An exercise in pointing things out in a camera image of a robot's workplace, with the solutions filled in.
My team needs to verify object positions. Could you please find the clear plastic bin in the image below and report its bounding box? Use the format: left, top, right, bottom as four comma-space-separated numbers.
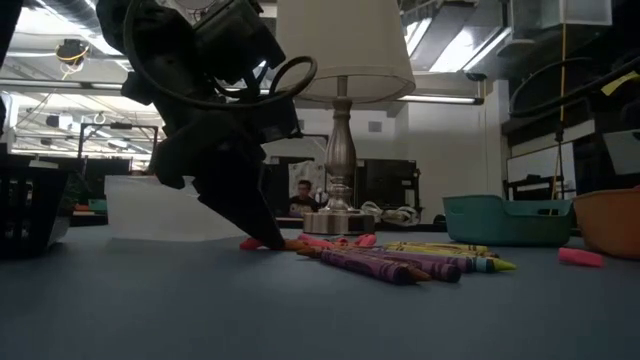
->
103, 174, 250, 243

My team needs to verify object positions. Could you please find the patterned cloth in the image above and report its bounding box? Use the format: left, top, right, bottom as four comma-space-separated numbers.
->
288, 159, 326, 184

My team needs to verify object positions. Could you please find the ceiling cable reel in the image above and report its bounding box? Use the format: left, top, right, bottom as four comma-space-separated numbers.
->
54, 38, 91, 67

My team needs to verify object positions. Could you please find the black mesh basket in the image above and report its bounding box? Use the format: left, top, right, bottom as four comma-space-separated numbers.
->
0, 167, 76, 259

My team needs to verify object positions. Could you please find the orange plastic bin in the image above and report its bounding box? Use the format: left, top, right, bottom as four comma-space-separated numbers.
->
572, 185, 640, 260

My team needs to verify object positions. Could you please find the orange crayon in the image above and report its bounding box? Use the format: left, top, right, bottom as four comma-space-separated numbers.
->
280, 238, 314, 253

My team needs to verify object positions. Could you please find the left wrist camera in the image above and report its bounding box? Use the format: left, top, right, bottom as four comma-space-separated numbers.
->
193, 0, 287, 85

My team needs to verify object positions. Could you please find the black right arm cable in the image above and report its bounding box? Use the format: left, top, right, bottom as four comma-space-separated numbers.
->
508, 55, 640, 120

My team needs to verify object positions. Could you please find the yellow hanging cord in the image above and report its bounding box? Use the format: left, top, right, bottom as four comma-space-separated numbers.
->
549, 22, 569, 201

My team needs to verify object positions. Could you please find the whiteboard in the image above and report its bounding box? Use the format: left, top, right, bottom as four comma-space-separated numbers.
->
505, 141, 578, 199

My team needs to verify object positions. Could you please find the pink crayon piece at right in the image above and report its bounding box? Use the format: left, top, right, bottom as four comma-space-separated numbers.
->
557, 246, 605, 269

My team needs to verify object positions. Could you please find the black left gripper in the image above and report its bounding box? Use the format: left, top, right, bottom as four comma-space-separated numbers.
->
122, 64, 301, 251

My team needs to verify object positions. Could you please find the person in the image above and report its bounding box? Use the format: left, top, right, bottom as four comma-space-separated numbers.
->
288, 179, 321, 217

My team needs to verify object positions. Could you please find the yellow crayon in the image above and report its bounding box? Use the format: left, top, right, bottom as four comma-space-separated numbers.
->
383, 240, 500, 259

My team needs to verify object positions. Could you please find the white shade table lamp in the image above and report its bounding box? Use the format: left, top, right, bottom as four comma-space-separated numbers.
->
275, 0, 417, 236

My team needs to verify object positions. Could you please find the white cable bundle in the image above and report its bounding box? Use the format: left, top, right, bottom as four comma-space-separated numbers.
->
360, 200, 423, 227

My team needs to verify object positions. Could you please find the teal plastic bin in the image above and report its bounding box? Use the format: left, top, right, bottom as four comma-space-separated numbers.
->
442, 194, 574, 247

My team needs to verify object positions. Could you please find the purple crayon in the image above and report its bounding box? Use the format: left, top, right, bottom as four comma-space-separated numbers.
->
372, 248, 477, 274
319, 249, 415, 287
349, 248, 463, 284

